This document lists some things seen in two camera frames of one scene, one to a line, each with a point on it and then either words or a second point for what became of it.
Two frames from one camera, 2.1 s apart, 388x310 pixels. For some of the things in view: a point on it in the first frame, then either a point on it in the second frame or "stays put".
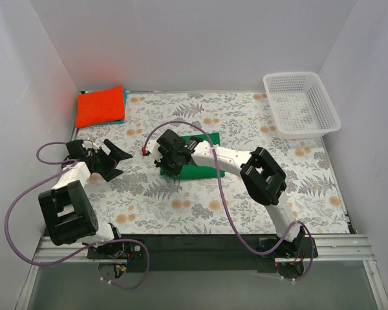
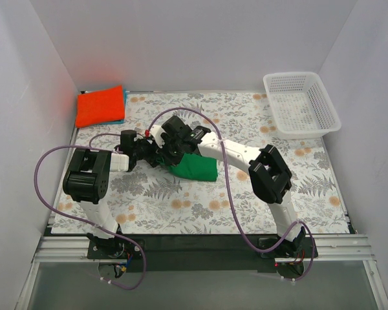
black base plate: (222, 254) stays put
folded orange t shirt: (100, 106) stays put
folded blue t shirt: (121, 121) stays put
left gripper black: (104, 161) to (152, 158)
